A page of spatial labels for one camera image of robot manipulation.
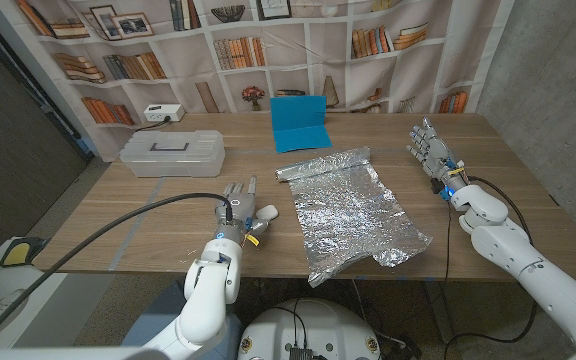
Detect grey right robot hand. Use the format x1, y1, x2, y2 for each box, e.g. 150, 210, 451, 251
406, 117, 469, 194

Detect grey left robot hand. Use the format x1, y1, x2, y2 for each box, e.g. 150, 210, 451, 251
214, 175, 272, 244

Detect white AirPods case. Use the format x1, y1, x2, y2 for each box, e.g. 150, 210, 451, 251
255, 204, 280, 222

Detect aluminum foil sheet with roll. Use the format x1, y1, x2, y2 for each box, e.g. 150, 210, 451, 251
274, 146, 433, 289

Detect blue folded origami paper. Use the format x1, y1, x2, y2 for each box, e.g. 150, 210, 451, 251
270, 95, 333, 154

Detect clear plastic storage box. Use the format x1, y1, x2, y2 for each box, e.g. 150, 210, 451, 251
119, 129, 226, 178

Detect white power strip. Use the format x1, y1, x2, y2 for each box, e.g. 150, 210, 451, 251
143, 103, 186, 123

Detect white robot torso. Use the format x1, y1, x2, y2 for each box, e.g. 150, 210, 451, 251
237, 298, 383, 360

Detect grey metal table leg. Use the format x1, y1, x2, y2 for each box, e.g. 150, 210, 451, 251
425, 280, 457, 345

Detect printed bookshelf backdrop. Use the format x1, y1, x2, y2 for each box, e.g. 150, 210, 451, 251
0, 0, 517, 162

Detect white floor platform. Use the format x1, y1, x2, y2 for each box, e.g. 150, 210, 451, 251
0, 237, 114, 351

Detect yellow and black pedal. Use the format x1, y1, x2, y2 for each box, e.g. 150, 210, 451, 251
0, 236, 44, 269

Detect dark perforated metal panel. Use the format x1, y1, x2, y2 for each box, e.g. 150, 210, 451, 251
0, 9, 94, 261

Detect white sneaker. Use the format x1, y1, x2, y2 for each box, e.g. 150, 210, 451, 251
0, 293, 27, 322

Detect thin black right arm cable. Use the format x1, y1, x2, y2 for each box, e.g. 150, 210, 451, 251
442, 197, 453, 296

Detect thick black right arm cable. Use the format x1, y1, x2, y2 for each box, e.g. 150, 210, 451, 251
445, 174, 539, 360

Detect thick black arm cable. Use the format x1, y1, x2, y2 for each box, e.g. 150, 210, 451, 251
0, 192, 234, 349
445, 174, 539, 360

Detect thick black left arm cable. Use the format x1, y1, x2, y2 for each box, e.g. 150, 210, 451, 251
0, 192, 234, 349

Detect black power strip cord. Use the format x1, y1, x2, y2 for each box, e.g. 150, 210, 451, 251
134, 115, 172, 133

